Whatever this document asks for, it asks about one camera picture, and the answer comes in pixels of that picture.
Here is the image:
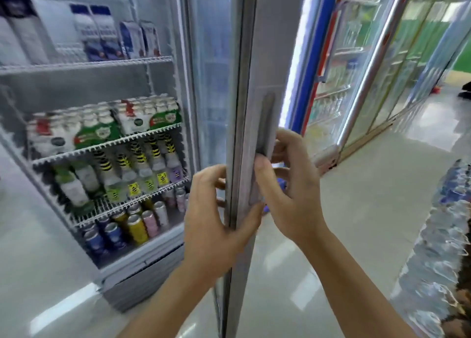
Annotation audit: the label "stack of shrink-wrapped water bottles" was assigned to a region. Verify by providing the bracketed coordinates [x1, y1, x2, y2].
[389, 159, 471, 338]

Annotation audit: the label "green-capped drink bottle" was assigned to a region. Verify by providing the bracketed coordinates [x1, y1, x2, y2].
[52, 165, 95, 216]
[71, 160, 102, 198]

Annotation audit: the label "person's left hand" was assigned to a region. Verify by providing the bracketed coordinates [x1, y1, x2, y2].
[183, 164, 264, 287]

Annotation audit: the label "tall blue white milk carton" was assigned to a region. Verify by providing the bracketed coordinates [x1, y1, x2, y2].
[90, 5, 124, 61]
[70, 4, 106, 62]

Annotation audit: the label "person's right forearm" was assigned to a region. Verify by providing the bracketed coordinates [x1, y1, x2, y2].
[299, 224, 418, 338]

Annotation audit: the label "white display fridge cabinet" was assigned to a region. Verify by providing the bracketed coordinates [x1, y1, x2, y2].
[0, 0, 202, 313]

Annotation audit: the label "person's right hand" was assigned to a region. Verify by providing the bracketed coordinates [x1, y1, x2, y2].
[254, 128, 329, 244]

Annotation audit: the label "group of small yogurt bottles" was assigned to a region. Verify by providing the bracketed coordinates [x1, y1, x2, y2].
[26, 93, 183, 159]

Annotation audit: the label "white wire fridge shelf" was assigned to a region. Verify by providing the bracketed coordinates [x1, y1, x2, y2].
[69, 178, 190, 229]
[31, 122, 183, 166]
[0, 55, 174, 76]

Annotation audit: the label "striped-cap clear drink bottle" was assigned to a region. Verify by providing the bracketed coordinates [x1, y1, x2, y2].
[146, 137, 170, 187]
[130, 141, 158, 194]
[116, 153, 143, 199]
[163, 133, 184, 184]
[93, 149, 124, 204]

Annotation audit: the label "small blue white milk carton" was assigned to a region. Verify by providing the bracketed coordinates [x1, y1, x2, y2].
[139, 20, 162, 58]
[119, 21, 146, 60]

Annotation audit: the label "glass fridge door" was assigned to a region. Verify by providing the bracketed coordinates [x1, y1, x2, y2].
[180, 0, 310, 338]

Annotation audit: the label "person's left forearm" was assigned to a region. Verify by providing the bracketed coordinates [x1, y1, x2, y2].
[117, 262, 221, 338]

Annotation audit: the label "row of glass-door fridges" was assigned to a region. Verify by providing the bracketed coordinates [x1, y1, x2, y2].
[344, 0, 471, 149]

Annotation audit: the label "rows of bottles behind glass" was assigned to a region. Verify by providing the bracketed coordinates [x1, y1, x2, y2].
[305, 16, 361, 130]

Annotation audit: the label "red and blue display fridge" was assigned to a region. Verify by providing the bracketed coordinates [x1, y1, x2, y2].
[279, 0, 407, 174]

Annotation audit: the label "large dark-topped white carton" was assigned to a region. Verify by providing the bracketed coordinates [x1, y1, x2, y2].
[0, 0, 51, 66]
[0, 16, 30, 67]

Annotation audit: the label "blue object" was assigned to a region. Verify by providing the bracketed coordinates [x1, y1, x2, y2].
[262, 177, 288, 214]

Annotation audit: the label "rows of coloured drink cans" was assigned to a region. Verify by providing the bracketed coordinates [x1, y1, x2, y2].
[80, 186, 190, 258]

